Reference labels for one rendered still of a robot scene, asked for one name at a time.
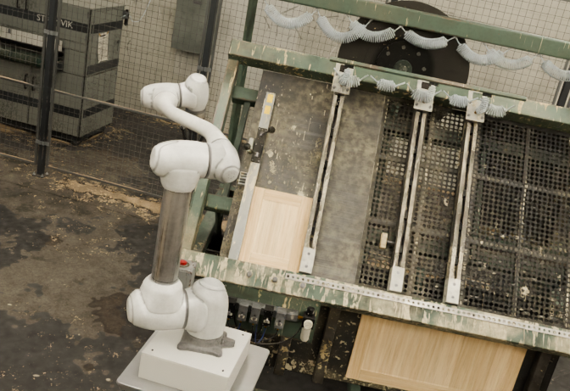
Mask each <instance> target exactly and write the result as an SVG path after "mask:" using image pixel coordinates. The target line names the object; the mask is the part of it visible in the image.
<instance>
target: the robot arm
mask: <svg viewBox="0 0 570 391"><path fill-rule="evenodd" d="M208 99H209V84H208V82H207V79H206V77H205V76H204V75H201V74H199V73H193V74H191V75H190V76H189V77H188V78H187V79H186V81H184V82H183V83H155V84H151V85H147V86H145V87H144V88H143V89H142V90H141V104H142V105H143V106H144V107H146V108H148V109H153V110H156V111H157V112H159V113H161V114H164V115H165V116H166V117H167V118H169V119H171V120H173V121H175V122H176V123H178V124H180V129H181V130H182V135H183V140H171V141H166V142H161V143H159V144H157V145H156V146H154V148H153V150H152V152H151V156H150V167H151V169H152V172H153V173H154V174H155V175H156V176H160V181H161V184H162V186H163V188H164V191H163V197H162V203H161V209H160V215H159V228H158V234H157V239H156V245H155V251H154V262H153V268H152V273H151V274H150V275H148V276H147V277H146V278H145V279H144V280H143V283H142V286H141V287H140V289H135V290H134V291H133V292H132V293H131V294H130V296H129V297H128V299H127V301H126V312H127V318H128V321H129V322H131V323H132V324H133V325H134V326H136V327H140V328H143V329H148V330H162V331H164V330H176V329H184V332H183V334H182V339H181V341H180V342H179V343H178V345H177V347H176V348H177V349H179V350H187V351H192V352H197V353H201V354H206V355H213V356H215V357H218V358H220V357H222V347H234V344H235V340H234V339H232V338H228V337H227V332H225V331H224V328H225V325H226V319H227V313H228V296H227V292H226V289H225V286H224V284H223V283H222V282H221V281H220V280H218V279H216V278H213V277H204V278H201V279H198V280H197V281H196V282H195V283H194V284H193V286H192V287H190V288H185V289H182V283H181V281H180V280H179V278H178V272H179V267H180V261H181V256H182V246H183V240H184V235H185V230H186V224H187V214H188V209H189V204H190V198H191V192H192V190H193V189H194V188H195V187H196V185H197V183H198V181H199V178H203V179H212V180H217V181H219V182H225V183H230V182H233V181H235V180H236V179H237V177H238V173H239V169H240V159H239V157H238V152H237V150H236V149H235V148H234V147H233V145H232V143H231V142H230V141H229V140H228V139H227V138H226V137H225V136H224V134H223V133H222V132H221V131H220V130H219V129H218V128H217V127H216V126H214V125H213V124H211V123H209V122H208V121H206V120H203V118H204V117H205V110H206V104H207V103H208ZM177 107H185V111H183V110H180V109H178V108H177ZM186 128H187V129H188V131H189V136H188V139H187V133H186ZM193 133H194V141H192V135H193ZM198 134H200V135H201V137H200V139H199V141H198ZM203 138H205V139H206V141H207V142H202V140H203Z"/></svg>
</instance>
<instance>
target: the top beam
mask: <svg viewBox="0 0 570 391"><path fill-rule="evenodd" d="M228 58H231V59H238V61H240V64H242V65H246V66H250V67H255V68H259V69H263V70H270V71H275V72H279V73H283V74H288V75H295V76H299V77H304V78H308V79H311V80H316V81H324V82H328V83H333V77H334V72H335V70H334V68H336V62H332V61H330V59H327V58H323V57H319V56H315V55H310V54H306V53H299V52H295V51H290V50H286V49H281V48H277V47H270V46H266V45H261V44H257V43H252V42H246V41H241V40H237V39H232V40H231V44H230V47H229V51H228ZM353 75H356V76H357V78H358V77H359V79H361V78H363V77H364V76H366V75H369V76H368V77H366V78H365V79H363V80H361V81H360V85H359V86H358V83H357V87H356V85H355V87H353V85H352V87H353V88H356V89H361V90H365V91H369V92H377V93H381V94H385V95H389V96H394V97H398V98H405V99H410V100H414V101H415V99H413V98H411V95H412V94H413V93H412V91H411V89H412V90H415V89H416V86H417V79H413V78H409V77H405V76H401V75H393V74H389V73H384V72H381V71H376V70H369V69H364V68H361V67H356V66H355V67H354V72H353ZM370 75H371V76H372V77H373V78H374V79H376V80H377V81H380V79H385V80H387V81H394V83H395V85H398V84H400V83H403V82H405V84H403V85H400V86H397V87H394V89H393V91H392V92H391V85H390V92H388V91H387V92H386V90H385V91H384V88H383V90H382V88H381V90H379V88H378V89H377V87H378V85H379V84H378V85H377V82H375V81H374V80H373V79H372V78H371V77H370ZM406 83H408V84H409V86H410V87H411V89H410V88H409V87H408V85H407V84H406ZM435 89H436V91H435V93H436V92H438V91H440V90H442V92H439V93H437V94H436V95H434V98H433V104H434V105H438V106H443V107H446V108H451V109H459V110H463V111H467V105H466V107H465V108H464V105H463V108H462V107H460V108H459V106H458V108H457V107H456V106H455V107H454V105H453V106H452V105H451V104H450V101H449V99H450V98H449V97H448V96H447V95H446V94H445V93H444V92H443V90H445V91H446V93H447V94H448V95H449V96H450V97H451V96H452V95H454V94H455V95H458V96H464V97H465V96H466V97H467V98H468V92H469V90H467V89H462V88H458V87H451V86H446V85H442V84H439V86H438V87H437V86H435ZM411 93H412V94H411ZM487 98H488V99H487V100H489V101H487V102H489V103H492V104H493V105H496V106H501V105H502V106H503V107H504V108H506V109H509V108H510V107H511V106H513V105H515V107H513V108H511V109H509V110H507V111H506V116H504V117H499V116H498V118H500V119H504V120H512V121H516V122H520V123H524V124H529V125H533V126H540V127H544V128H549V129H553V130H558V131H564V132H569V133H570V109H569V108H564V107H561V106H556V105H552V104H547V103H540V102H536V101H532V100H526V101H525V102H524V101H520V100H516V99H511V98H503V97H500V96H495V95H492V98H490V97H487ZM489 103H488V104H489Z"/></svg>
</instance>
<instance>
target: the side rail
mask: <svg viewBox="0 0 570 391"><path fill-rule="evenodd" d="M238 71H239V61H237V60H233V59H228V61H227V65H226V71H225V74H224V77H223V81H222V84H221V90H220V94H219V97H218V100H217V104H216V107H215V113H214V116H213V120H212V123H211V124H213V125H214V126H216V127H217V128H218V129H219V130H220V131H221V132H222V133H223V131H224V127H225V124H226V118H227V115H228V111H229V108H230V104H231V101H232V93H233V90H234V87H235V84H236V80H237V77H238ZM210 182H211V179H203V178H199V181H198V183H197V185H196V187H195V188H194V192H193V197H192V201H191V204H190V208H189V211H188V215H187V224H186V230H185V235H184V240H183V246H182V248H183V249H189V250H193V249H194V245H195V242H196V238H197V235H198V229H199V225H200V221H201V218H202V214H203V211H204V204H205V200H206V197H207V193H208V191H209V188H210Z"/></svg>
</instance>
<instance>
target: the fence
mask: <svg viewBox="0 0 570 391"><path fill-rule="evenodd" d="M268 94H271V95H273V99H272V103H268V102H266V100H267V97H268ZM275 97H276V94H275V93H271V92H267V93H266V96H265V103H264V107H263V110H262V114H261V118H260V124H259V127H261V128H265V129H267V131H268V127H269V124H270V119H271V113H272V109H273V105H274V102H275ZM266 105H267V106H271V110H270V114H269V115H268V114H264V111H265V106H266ZM259 168H260V163H255V162H251V161H250V165H249V172H248V175H247V179H246V183H245V187H244V190H243V197H242V201H241V204H240V209H239V212H238V216H237V223H236V226H235V230H234V234H233V238H232V245H231V248H230V252H229V255H228V258H229V259H234V260H238V257H239V253H240V249H241V246H242V241H243V234H244V231H245V227H246V223H247V219H248V215H249V209H250V205H251V201H252V197H253V193H254V187H255V183H256V180H257V175H258V172H259Z"/></svg>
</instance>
